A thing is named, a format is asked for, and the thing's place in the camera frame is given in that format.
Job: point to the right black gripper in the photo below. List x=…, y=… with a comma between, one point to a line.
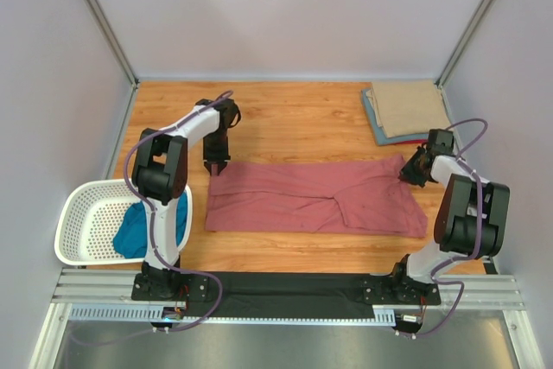
x=415, y=168

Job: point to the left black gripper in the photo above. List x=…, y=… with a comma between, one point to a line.
x=216, y=159

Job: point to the pink t shirt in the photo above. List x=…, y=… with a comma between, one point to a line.
x=354, y=197

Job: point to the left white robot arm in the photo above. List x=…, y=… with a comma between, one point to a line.
x=156, y=171

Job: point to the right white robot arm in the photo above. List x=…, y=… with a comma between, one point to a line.
x=470, y=223

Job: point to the folded red t shirt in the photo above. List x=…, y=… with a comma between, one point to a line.
x=418, y=141

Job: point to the folded beige t shirt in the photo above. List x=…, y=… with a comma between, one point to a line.
x=408, y=107

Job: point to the folded grey-blue t shirt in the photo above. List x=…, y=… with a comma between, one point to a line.
x=378, y=133

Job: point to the blue t shirt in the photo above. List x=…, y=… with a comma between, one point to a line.
x=131, y=239

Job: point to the white plastic laundry basket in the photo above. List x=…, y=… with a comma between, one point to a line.
x=89, y=221

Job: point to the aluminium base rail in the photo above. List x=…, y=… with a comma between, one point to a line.
x=105, y=295

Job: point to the right aluminium frame post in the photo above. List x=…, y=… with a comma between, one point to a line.
x=476, y=19

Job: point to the aluminium frame post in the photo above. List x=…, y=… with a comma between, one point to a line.
x=108, y=33
x=476, y=19

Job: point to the left aluminium frame post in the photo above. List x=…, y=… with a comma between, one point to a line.
x=108, y=33

